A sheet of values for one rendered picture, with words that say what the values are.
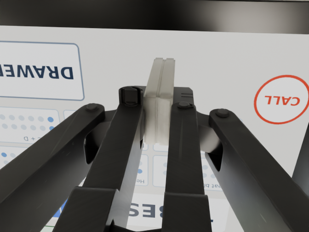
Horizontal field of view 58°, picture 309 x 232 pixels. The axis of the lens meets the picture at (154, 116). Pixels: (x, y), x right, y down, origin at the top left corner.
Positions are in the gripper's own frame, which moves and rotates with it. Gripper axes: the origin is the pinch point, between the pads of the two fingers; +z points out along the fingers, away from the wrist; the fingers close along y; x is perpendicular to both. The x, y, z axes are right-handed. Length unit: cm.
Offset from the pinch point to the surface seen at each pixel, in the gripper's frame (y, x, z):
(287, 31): 8.1, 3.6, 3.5
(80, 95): -6.7, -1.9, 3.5
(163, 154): 0.1, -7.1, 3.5
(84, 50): -5.9, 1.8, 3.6
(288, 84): 9.0, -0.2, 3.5
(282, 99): 8.9, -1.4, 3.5
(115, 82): -3.8, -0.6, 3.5
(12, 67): -11.8, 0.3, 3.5
